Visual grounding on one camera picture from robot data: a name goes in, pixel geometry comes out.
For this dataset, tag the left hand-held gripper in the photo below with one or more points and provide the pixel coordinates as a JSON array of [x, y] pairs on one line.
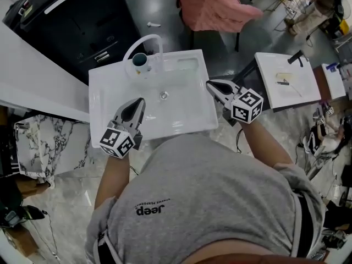
[[118, 143]]

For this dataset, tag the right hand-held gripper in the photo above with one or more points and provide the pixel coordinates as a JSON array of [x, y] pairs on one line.
[[246, 106]]

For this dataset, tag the white ceramic sink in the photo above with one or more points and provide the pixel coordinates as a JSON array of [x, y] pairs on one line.
[[184, 111]]

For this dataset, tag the person's right forearm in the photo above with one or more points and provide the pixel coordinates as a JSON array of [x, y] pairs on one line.
[[264, 144]]

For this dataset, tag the person's left forearm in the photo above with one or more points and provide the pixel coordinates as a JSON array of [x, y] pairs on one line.
[[114, 180]]

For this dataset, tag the metal sink drain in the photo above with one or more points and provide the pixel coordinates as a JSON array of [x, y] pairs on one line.
[[164, 95]]

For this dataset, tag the yellowish soap dish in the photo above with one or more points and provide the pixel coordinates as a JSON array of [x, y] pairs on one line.
[[286, 77]]

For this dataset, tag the white sink with black faucet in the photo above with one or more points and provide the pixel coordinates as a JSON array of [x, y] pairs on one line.
[[305, 89]]

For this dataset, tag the dark teal cup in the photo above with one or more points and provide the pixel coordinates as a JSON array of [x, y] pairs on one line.
[[139, 60]]

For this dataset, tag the white curved faucet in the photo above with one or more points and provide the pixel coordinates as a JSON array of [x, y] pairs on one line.
[[159, 48]]

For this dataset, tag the black faucet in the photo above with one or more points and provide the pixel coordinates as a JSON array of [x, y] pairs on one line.
[[297, 57]]

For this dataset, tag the pink cloth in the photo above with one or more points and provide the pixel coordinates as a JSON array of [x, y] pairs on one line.
[[214, 7]]

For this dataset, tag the marble pattern cabinet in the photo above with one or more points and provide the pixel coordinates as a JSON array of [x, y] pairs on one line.
[[52, 147]]

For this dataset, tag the small white floor object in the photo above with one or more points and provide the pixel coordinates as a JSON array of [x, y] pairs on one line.
[[153, 24]]

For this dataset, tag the black cabinet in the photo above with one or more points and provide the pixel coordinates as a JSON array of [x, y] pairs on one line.
[[77, 23]]

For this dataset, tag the white counter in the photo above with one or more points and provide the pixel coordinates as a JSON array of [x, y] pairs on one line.
[[30, 76]]

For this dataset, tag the person's grey shirt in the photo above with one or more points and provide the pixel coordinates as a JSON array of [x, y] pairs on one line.
[[209, 197]]

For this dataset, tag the white rectangular basin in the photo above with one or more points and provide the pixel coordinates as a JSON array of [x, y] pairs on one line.
[[334, 82]]

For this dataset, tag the cardboard box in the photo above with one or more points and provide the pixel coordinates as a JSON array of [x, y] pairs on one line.
[[19, 241]]

